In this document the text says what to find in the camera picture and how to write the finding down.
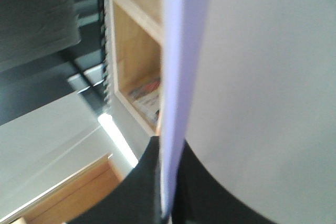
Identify white paper sheet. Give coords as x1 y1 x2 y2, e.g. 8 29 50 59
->
160 0 335 223

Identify magazines on shelf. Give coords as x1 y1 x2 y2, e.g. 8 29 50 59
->
128 77 161 125

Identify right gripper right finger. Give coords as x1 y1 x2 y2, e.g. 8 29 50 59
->
172 142 273 223

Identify wooden shelf unit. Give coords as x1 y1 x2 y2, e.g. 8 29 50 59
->
107 0 163 135

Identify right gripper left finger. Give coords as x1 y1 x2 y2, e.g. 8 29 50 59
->
69 136 161 223

